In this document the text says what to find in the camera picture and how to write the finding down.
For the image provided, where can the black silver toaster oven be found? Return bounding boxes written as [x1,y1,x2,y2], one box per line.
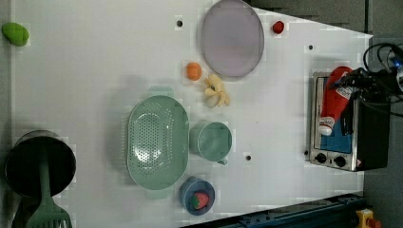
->
[309,72,391,172]

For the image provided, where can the black utensil holder pot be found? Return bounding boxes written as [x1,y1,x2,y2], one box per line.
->
[5,130,76,199]

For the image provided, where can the red ketchup bottle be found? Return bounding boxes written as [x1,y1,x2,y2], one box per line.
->
[317,66,353,136]

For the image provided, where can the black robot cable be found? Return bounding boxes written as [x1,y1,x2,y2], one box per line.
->
[362,42,403,117]

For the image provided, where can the blue metal frame rail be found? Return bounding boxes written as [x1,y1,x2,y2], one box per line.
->
[181,194,367,228]

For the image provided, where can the blue small bowl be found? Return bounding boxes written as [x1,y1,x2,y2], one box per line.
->
[179,177,215,216]

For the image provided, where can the green oval strainer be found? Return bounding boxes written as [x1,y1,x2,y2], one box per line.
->
[126,86,189,200]

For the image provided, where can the green cup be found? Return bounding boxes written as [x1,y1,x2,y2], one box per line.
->
[189,122,233,165]

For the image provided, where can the peeled yellow banana toy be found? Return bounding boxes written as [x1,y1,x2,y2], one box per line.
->
[204,74,230,108]

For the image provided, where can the small orange fruit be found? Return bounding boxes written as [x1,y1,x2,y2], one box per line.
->
[186,62,202,81]

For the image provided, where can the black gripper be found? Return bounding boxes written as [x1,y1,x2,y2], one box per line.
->
[329,67,399,102]

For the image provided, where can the green lime toy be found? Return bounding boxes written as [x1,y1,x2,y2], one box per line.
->
[2,22,29,47]

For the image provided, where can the lilac round plate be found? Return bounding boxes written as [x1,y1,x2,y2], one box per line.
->
[201,0,264,77]

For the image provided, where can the yellow red emergency button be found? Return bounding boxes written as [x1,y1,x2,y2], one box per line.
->
[355,209,382,228]

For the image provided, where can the red tomato toy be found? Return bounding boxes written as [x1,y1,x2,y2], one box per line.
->
[272,21,284,34]

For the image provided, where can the red strawberry toy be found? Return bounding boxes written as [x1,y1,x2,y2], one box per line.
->
[190,192,209,210]

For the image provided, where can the green slotted spatula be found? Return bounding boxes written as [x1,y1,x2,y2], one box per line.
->
[26,160,72,228]

